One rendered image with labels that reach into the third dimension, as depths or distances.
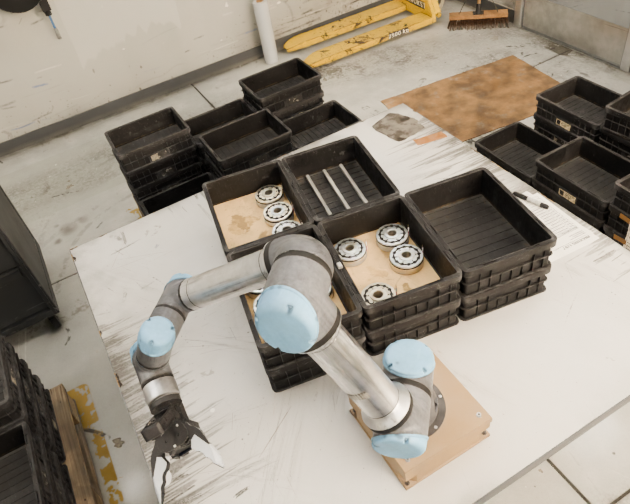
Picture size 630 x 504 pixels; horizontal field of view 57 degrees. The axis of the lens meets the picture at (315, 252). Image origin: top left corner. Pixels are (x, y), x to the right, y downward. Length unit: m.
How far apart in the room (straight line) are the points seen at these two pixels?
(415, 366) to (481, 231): 0.71
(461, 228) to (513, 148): 1.39
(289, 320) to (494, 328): 0.95
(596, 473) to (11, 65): 4.19
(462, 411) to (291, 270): 0.69
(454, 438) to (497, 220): 0.77
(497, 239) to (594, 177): 1.12
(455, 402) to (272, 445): 0.50
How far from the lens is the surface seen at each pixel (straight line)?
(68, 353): 3.10
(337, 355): 1.09
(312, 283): 1.02
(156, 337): 1.27
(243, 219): 2.07
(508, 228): 1.94
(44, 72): 4.71
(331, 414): 1.66
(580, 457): 2.44
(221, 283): 1.24
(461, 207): 2.00
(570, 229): 2.15
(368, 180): 2.14
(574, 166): 2.98
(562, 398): 1.71
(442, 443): 1.50
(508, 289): 1.82
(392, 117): 2.70
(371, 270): 1.79
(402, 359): 1.34
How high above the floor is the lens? 2.13
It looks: 44 degrees down
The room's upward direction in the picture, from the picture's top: 11 degrees counter-clockwise
